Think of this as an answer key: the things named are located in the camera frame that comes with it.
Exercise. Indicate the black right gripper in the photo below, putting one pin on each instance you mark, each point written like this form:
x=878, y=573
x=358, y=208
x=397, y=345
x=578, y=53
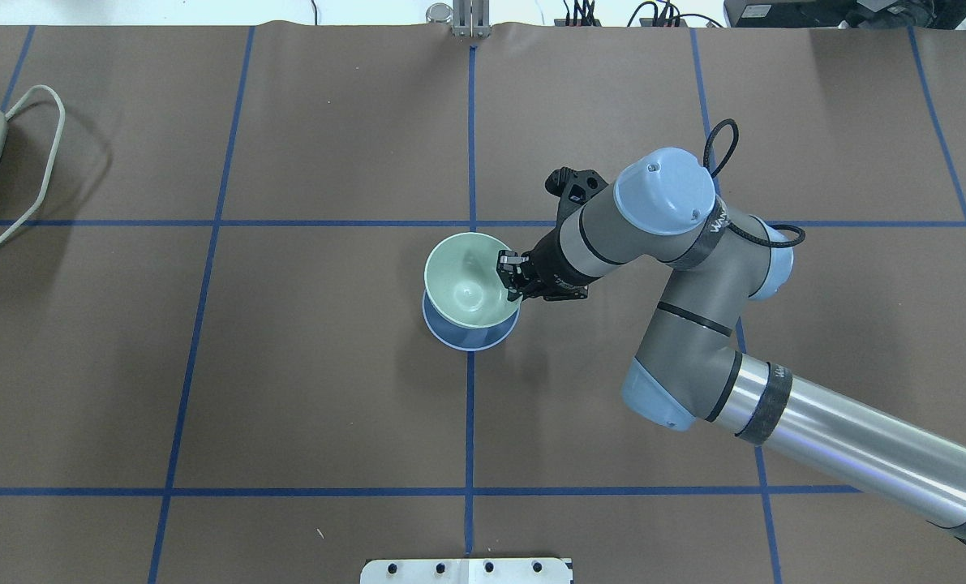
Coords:
x=553, y=268

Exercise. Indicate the green bowl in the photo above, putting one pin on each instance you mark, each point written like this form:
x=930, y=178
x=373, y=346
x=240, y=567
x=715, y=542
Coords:
x=463, y=284

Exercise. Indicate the blue bowl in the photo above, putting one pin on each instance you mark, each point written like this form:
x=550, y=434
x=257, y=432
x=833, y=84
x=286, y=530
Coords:
x=465, y=339

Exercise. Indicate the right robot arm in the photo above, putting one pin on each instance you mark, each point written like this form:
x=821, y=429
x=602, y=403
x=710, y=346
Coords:
x=666, y=206

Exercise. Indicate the small metal cup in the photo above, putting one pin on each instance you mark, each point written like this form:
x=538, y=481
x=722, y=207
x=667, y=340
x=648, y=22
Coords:
x=439, y=13

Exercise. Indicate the black monitor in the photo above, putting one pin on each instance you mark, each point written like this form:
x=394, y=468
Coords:
x=871, y=15

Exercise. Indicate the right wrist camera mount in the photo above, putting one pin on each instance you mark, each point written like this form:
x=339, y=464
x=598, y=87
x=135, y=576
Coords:
x=573, y=188

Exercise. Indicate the aluminium frame post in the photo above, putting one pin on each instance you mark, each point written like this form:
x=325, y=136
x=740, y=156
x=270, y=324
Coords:
x=471, y=18

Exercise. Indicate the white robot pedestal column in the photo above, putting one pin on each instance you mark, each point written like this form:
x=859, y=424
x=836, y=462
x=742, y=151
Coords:
x=469, y=570

